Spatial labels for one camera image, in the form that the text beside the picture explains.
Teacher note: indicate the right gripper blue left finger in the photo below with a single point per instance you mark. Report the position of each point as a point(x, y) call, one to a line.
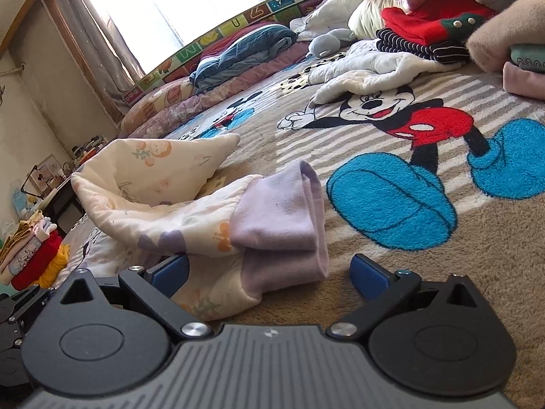
point(169, 275)

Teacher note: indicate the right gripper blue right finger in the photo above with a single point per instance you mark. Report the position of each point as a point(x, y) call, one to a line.
point(368, 277)

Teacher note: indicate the cream floral lilac-lined baby garment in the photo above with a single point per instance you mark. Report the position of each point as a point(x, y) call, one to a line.
point(255, 235)

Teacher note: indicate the dark side table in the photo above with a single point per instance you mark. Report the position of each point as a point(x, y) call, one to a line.
point(63, 207)

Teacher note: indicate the Mickey Mouse plush blanket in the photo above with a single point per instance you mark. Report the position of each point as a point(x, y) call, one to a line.
point(445, 169)

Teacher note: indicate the patterned white folded garment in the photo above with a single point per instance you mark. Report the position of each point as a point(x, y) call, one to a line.
point(18, 257)

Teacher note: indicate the red folded garment in stack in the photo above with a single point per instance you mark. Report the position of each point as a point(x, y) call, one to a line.
point(38, 263)

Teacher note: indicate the mustard folded garment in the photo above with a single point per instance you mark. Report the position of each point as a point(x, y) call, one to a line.
point(18, 239)

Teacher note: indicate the left gripper black device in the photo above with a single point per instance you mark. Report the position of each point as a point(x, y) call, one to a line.
point(18, 313)

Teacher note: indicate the purple floral mattress pad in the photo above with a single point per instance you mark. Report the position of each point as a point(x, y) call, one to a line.
point(170, 118)

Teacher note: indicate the grey window curtain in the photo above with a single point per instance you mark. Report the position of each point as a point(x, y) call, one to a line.
point(104, 49)

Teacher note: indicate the white quilted garment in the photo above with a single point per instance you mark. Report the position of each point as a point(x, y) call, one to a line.
point(367, 72)

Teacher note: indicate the grey plush toy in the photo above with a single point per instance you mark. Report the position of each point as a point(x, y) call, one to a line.
point(331, 42)

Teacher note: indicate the navy striped folded garment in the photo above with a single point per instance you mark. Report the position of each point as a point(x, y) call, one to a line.
point(446, 53)

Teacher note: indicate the pink folded garment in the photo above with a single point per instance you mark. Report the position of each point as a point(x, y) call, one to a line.
point(522, 82)

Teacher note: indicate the folded dark blue quilt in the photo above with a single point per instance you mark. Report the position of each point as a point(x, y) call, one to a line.
point(254, 48)

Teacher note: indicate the tan plush blanket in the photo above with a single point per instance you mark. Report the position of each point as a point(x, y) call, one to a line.
point(521, 23)

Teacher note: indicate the white pillow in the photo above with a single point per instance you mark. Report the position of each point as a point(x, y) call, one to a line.
point(327, 16)

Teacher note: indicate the teal patterned folded garment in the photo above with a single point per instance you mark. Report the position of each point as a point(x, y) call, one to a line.
point(529, 57)

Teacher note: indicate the alphabet foam play mat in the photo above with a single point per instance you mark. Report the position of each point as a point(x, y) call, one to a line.
point(185, 61)

